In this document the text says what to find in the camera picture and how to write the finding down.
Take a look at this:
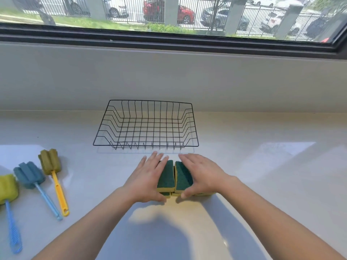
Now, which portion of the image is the dark grey car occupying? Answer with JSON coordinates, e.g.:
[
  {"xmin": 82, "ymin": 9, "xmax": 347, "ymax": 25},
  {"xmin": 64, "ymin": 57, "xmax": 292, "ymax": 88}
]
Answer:
[{"xmin": 200, "ymin": 6, "xmax": 250, "ymax": 32}]

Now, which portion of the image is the thin tree trunk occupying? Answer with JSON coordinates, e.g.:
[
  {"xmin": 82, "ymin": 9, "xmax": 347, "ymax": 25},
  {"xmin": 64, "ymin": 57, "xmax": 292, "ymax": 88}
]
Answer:
[{"xmin": 207, "ymin": 0, "xmax": 221, "ymax": 34}]

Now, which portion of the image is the dark window frame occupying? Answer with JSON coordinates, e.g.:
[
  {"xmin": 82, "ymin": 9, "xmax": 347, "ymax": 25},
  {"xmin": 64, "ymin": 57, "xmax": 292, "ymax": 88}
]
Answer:
[{"xmin": 0, "ymin": 22, "xmax": 347, "ymax": 60}]

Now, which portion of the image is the yellow sponge brush blue handle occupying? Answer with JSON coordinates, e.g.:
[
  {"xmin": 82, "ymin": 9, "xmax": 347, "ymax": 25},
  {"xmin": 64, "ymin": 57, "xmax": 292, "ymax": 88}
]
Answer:
[{"xmin": 0, "ymin": 174, "xmax": 23, "ymax": 254}]

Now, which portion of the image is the grey concrete pillar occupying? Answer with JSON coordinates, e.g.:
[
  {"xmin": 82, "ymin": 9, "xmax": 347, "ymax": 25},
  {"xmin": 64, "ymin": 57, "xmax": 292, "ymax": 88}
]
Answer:
[
  {"xmin": 164, "ymin": 0, "xmax": 179, "ymax": 26},
  {"xmin": 274, "ymin": 4, "xmax": 303, "ymax": 40},
  {"xmin": 224, "ymin": 0, "xmax": 246, "ymax": 36},
  {"xmin": 86, "ymin": 0, "xmax": 107, "ymax": 21}
]

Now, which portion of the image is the blue sponge brush pale handle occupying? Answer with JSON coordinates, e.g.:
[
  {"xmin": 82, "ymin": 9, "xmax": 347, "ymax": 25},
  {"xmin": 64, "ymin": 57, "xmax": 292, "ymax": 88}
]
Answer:
[{"xmin": 13, "ymin": 161, "xmax": 63, "ymax": 221}]

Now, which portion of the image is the black car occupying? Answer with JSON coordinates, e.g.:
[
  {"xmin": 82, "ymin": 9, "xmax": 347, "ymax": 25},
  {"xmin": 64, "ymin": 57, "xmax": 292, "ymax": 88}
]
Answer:
[{"xmin": 304, "ymin": 17, "xmax": 329, "ymax": 39}]

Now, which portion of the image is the black metal fence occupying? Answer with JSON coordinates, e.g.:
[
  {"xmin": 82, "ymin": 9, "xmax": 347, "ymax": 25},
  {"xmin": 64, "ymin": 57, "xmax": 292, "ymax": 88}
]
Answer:
[{"xmin": 16, "ymin": 0, "xmax": 335, "ymax": 41}]

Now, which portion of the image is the red car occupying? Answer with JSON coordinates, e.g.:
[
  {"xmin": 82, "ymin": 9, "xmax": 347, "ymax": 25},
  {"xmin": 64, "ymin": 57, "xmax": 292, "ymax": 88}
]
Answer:
[{"xmin": 143, "ymin": 0, "xmax": 196, "ymax": 25}]

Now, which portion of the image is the person's left hand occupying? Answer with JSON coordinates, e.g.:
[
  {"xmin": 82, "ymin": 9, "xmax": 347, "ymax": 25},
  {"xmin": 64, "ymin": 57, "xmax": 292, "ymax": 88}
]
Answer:
[{"xmin": 123, "ymin": 151, "xmax": 169, "ymax": 204}]

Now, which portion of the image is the black wire basket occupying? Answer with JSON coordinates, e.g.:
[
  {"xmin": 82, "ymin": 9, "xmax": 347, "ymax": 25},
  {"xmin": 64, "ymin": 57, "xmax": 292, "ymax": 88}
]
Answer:
[{"xmin": 93, "ymin": 99, "xmax": 199, "ymax": 150}]

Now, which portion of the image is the green shrub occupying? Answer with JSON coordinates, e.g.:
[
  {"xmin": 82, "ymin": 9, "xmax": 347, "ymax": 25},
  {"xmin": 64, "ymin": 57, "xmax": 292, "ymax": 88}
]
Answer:
[{"xmin": 146, "ymin": 23, "xmax": 198, "ymax": 35}]

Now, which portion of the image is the white car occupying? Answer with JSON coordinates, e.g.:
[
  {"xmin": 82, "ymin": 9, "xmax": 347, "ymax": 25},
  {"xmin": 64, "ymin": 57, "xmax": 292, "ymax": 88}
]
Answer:
[
  {"xmin": 260, "ymin": 9, "xmax": 302, "ymax": 36},
  {"xmin": 102, "ymin": 0, "xmax": 129, "ymax": 19}
]

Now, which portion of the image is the person's left forearm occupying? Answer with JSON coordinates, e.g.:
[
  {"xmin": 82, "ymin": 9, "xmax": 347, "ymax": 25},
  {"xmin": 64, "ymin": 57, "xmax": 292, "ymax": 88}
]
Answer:
[{"xmin": 32, "ymin": 185, "xmax": 136, "ymax": 260}]

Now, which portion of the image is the person's right forearm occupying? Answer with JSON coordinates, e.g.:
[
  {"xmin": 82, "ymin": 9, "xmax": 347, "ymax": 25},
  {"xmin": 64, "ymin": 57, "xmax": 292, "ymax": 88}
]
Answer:
[{"xmin": 217, "ymin": 176, "xmax": 347, "ymax": 260}]

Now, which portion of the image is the person's right hand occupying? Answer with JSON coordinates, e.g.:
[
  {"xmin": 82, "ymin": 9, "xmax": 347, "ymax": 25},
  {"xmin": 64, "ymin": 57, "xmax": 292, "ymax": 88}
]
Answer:
[{"xmin": 178, "ymin": 153, "xmax": 234, "ymax": 199}]

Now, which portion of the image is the olive sponge brush yellow handle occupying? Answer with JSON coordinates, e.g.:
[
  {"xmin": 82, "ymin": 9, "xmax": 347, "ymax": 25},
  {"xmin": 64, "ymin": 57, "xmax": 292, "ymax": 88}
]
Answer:
[{"xmin": 38, "ymin": 148, "xmax": 70, "ymax": 217}]

